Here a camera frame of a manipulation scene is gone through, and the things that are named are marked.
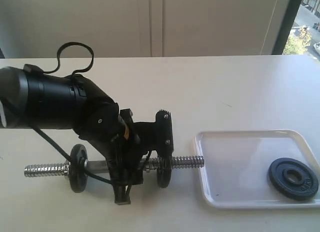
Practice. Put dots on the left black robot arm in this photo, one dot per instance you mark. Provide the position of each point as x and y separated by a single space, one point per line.
32 98

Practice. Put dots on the black window frame post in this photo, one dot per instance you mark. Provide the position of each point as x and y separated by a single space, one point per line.
285 27

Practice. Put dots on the black weight plate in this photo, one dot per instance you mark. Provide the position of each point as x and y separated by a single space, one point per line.
163 174
293 179
77 177

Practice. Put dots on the white plastic tray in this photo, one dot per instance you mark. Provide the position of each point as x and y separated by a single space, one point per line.
235 170

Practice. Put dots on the chrome threaded dumbbell bar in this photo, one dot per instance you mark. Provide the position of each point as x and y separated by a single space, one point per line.
100 166

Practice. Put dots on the chrome collar nut left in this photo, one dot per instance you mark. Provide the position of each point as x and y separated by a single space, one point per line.
66 169

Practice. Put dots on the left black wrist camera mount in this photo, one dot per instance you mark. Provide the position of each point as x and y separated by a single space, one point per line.
156 135

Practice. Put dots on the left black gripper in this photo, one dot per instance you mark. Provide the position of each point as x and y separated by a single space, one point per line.
112 134

